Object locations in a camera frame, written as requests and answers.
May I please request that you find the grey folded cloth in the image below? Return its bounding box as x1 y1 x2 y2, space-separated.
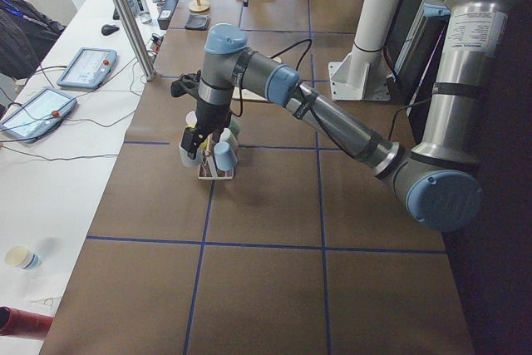
185 13 211 31

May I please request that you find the aluminium frame post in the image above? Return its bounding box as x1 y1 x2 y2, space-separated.
113 0 156 81

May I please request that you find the cream white cup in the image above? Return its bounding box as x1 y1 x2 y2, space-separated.
219 128 239 154

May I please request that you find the light blue cup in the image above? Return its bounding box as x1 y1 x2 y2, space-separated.
214 141 238 171

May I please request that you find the grey translucent cup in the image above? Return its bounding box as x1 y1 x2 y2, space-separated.
178 144 203 168

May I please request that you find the red cylinder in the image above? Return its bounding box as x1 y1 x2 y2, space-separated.
1 307 54 340

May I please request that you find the green cup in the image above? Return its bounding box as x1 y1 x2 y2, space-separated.
229 116 241 137

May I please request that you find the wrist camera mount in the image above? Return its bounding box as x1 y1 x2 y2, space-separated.
170 70 201 100

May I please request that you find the paper cup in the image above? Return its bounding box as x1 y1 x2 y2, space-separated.
4 245 41 270

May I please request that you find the white wire cup rack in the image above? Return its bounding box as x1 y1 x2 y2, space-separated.
198 138 236 180

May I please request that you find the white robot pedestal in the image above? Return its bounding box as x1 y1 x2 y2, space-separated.
328 0 400 101

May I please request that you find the teach pendant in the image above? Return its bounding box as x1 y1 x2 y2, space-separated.
1 87 78 143
57 47 117 91

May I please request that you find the far teach pendant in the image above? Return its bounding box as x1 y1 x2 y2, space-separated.
57 47 117 91

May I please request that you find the black box with label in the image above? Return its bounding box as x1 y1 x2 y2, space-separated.
157 0 179 30

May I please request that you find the black computer mouse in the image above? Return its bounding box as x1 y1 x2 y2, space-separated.
101 24 120 36

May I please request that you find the pink cup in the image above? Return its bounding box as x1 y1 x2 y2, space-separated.
185 111 197 127

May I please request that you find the near teach pendant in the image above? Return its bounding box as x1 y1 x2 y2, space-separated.
1 87 78 143

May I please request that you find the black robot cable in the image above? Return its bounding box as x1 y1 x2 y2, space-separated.
232 37 313 117

